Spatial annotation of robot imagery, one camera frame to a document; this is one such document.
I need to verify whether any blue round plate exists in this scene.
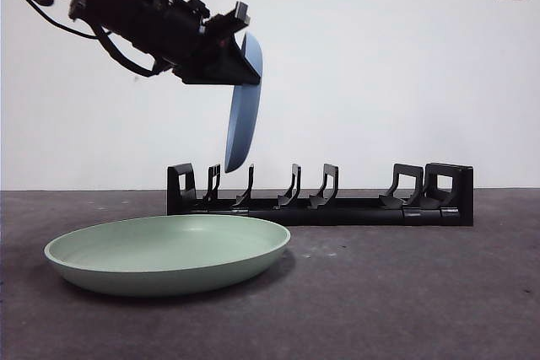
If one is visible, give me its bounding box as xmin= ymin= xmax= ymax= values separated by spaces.
xmin=223 ymin=32 xmax=265 ymax=175

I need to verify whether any pale green round plate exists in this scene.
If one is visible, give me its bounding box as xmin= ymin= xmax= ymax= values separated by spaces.
xmin=43 ymin=214 xmax=292 ymax=298

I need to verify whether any black plastic plate rack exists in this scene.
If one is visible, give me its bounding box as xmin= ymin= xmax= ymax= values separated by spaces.
xmin=166 ymin=162 xmax=474 ymax=227

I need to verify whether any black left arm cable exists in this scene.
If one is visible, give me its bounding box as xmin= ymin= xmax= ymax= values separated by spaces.
xmin=0 ymin=0 xmax=178 ymax=79

